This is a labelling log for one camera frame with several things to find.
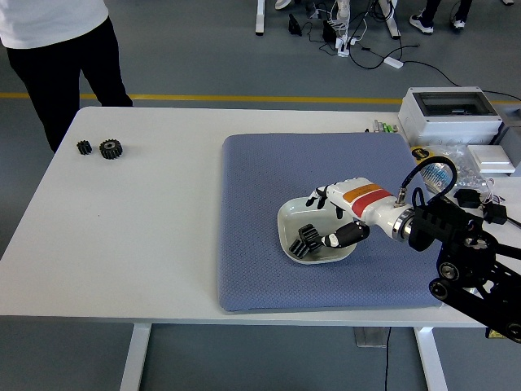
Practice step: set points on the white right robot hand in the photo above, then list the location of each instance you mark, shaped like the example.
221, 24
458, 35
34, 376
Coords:
362, 199

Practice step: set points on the large black gear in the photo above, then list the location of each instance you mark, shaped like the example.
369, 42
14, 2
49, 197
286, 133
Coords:
110, 149
309, 236

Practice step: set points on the small black gear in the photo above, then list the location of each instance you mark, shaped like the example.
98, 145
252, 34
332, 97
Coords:
298, 249
84, 148

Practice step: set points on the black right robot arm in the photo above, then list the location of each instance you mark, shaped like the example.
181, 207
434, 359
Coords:
468, 244

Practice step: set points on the white square dish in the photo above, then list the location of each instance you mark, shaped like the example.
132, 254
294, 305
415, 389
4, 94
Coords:
293, 216

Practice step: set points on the small green terminal connectors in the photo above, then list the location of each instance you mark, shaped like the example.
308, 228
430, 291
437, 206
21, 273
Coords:
384, 127

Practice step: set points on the blue resistor strip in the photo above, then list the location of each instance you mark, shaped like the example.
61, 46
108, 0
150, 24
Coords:
437, 176

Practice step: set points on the blue-grey textured mat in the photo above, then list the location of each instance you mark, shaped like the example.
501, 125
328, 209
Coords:
285, 171

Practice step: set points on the small black adapter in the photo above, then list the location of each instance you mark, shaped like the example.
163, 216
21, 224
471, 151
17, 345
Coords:
468, 197

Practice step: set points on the clear bag of metal parts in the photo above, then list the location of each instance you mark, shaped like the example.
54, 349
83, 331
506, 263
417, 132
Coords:
468, 163

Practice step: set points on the grey block under table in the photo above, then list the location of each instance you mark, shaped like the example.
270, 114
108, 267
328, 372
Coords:
369, 337

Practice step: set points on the white power brick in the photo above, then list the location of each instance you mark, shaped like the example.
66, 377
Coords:
393, 62

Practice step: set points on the white power strip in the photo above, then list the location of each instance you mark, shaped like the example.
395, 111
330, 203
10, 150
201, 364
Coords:
343, 45

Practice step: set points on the white table leg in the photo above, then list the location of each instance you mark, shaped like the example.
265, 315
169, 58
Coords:
136, 358
431, 358

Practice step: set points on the white desk leg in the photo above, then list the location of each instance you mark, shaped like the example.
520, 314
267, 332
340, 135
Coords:
260, 16
391, 20

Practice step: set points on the black floor stand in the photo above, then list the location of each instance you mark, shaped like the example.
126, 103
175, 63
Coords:
295, 25

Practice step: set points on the yellow black label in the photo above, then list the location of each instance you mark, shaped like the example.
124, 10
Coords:
493, 334

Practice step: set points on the grey electrical enclosure box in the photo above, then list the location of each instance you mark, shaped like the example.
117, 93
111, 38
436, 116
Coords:
447, 126

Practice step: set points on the white switch panel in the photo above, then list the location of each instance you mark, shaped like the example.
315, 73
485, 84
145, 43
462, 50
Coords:
490, 156

